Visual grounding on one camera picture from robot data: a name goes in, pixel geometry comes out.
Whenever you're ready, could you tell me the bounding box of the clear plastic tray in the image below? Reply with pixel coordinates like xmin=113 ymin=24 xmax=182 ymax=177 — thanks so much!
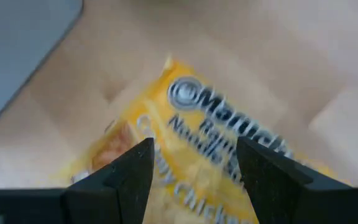
xmin=0 ymin=0 xmax=84 ymax=139

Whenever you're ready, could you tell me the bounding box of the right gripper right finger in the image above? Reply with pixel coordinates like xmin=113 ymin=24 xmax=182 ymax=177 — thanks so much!
xmin=236 ymin=136 xmax=358 ymax=224

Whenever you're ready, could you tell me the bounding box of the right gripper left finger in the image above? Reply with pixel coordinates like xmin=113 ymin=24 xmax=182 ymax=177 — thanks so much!
xmin=0 ymin=138 xmax=155 ymax=224

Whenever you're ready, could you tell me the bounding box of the yellow Maruchan chicken ramen pack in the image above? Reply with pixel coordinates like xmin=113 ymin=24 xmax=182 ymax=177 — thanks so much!
xmin=50 ymin=55 xmax=351 ymax=224

